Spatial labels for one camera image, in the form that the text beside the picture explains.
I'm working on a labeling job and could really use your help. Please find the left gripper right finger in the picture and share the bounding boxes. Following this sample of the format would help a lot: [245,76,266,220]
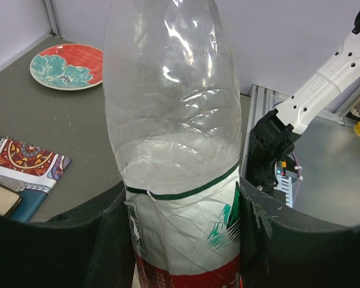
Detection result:
[240,178,360,287]

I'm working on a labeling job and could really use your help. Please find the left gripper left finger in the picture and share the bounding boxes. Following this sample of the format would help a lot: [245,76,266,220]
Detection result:
[0,183,135,287]

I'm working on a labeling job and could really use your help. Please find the clear bottle red label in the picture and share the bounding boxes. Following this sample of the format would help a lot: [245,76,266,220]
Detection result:
[103,1,241,287]

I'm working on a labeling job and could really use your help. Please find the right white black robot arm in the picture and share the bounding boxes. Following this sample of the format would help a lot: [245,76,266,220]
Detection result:
[245,11,360,194]

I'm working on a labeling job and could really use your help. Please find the blue patterned placemat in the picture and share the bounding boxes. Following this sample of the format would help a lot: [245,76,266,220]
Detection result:
[0,133,71,223]

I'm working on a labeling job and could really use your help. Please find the square floral plate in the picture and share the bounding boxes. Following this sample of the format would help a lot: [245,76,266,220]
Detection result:
[0,186,22,216]

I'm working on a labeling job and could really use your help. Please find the red teal round plate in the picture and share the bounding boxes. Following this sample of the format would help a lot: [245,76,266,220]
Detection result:
[29,43,103,91]

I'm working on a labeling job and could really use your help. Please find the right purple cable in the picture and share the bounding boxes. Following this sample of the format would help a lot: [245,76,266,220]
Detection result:
[289,151,304,193]

